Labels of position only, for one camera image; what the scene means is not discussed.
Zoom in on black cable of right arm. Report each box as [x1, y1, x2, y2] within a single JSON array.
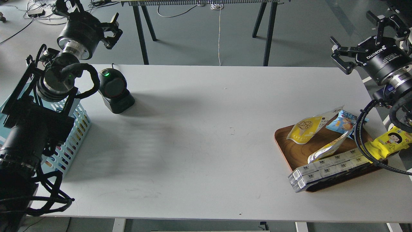
[[353, 99, 412, 176]]

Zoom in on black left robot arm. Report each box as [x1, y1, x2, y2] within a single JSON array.
[[1, 8, 123, 232]]

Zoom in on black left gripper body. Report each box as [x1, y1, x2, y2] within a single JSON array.
[[57, 12, 104, 60]]

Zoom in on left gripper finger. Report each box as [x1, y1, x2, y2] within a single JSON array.
[[97, 12, 120, 32], [101, 28, 123, 49]]

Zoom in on yellow white pouch on tray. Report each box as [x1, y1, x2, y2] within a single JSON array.
[[307, 128, 354, 164]]

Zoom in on yellow white snack pouch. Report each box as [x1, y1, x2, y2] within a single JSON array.
[[286, 106, 344, 144]]

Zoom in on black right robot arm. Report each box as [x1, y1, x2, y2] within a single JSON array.
[[331, 11, 411, 133]]

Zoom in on blue snack bag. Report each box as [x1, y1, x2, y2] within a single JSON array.
[[326, 110, 358, 139]]

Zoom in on black trestle table legs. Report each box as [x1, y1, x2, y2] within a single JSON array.
[[119, 0, 281, 66]]

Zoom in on white hanging cable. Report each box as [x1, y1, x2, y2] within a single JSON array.
[[211, 3, 224, 66]]

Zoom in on black barcode scanner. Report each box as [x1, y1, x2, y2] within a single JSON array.
[[98, 63, 135, 114]]

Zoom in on power adapter on floor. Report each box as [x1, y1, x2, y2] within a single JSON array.
[[27, 8, 45, 18]]

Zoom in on light blue plastic basket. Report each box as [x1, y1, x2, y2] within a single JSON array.
[[1, 82, 91, 178]]

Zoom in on yellow cartoon snack bag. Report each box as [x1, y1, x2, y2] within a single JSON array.
[[364, 126, 412, 160]]

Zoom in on wooden tray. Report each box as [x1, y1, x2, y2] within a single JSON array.
[[274, 125, 379, 186]]

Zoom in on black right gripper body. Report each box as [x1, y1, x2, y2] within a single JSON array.
[[356, 37, 411, 85]]

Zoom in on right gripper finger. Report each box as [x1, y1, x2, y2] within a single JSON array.
[[366, 11, 411, 45], [330, 36, 369, 75]]

